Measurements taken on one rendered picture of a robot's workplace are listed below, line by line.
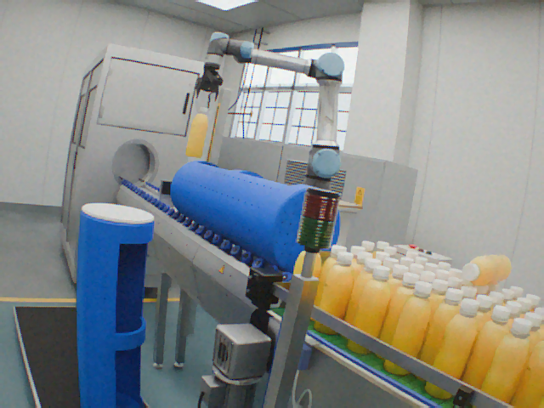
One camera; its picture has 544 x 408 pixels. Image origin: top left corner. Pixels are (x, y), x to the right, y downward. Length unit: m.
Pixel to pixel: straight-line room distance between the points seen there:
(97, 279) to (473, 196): 3.33
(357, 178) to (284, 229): 1.83
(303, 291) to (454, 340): 0.32
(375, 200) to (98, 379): 2.20
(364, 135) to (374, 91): 0.49
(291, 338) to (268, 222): 0.56
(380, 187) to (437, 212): 1.27
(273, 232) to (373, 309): 0.47
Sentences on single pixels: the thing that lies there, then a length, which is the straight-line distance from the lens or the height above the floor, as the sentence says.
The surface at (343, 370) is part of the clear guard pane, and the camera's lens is 0.85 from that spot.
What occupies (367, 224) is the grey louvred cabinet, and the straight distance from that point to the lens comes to 2.99.
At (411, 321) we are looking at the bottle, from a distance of 0.86.
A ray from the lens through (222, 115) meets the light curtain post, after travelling 2.70.
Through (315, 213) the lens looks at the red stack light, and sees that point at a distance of 0.73.
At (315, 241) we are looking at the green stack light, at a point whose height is 1.17.
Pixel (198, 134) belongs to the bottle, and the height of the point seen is 1.35.
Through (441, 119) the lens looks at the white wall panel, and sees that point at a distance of 4.21.
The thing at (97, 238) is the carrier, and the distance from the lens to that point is 1.37.
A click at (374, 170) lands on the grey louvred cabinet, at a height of 1.36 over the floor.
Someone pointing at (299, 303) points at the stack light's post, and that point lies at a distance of 0.77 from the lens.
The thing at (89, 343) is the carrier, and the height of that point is 0.55.
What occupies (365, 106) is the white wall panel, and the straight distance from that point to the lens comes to 4.38.
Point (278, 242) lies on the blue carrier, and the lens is 1.29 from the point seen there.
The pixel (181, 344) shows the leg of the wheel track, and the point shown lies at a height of 0.17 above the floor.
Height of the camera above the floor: 1.30
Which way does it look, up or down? 6 degrees down
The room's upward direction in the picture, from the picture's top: 10 degrees clockwise
